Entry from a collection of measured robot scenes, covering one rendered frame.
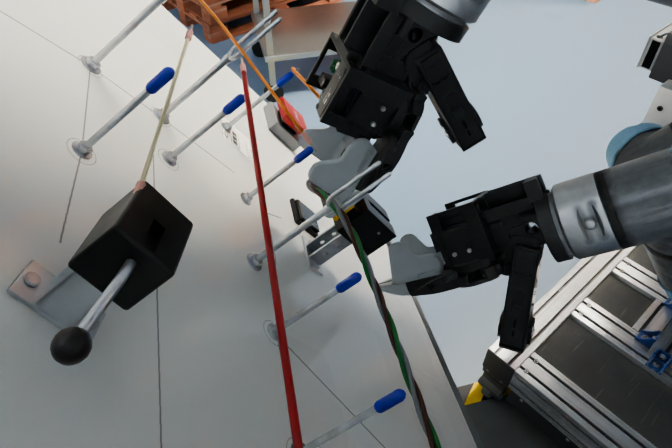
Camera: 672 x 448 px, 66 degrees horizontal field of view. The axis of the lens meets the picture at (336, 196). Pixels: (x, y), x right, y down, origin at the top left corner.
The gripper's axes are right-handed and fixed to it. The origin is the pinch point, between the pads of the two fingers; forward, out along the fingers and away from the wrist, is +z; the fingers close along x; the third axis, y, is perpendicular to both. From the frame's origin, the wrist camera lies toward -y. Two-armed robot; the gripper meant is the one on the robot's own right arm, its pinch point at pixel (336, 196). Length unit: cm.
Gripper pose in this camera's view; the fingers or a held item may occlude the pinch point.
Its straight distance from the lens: 52.2
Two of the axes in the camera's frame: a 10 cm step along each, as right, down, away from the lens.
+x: 2.1, 6.3, -7.5
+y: -8.6, -2.5, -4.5
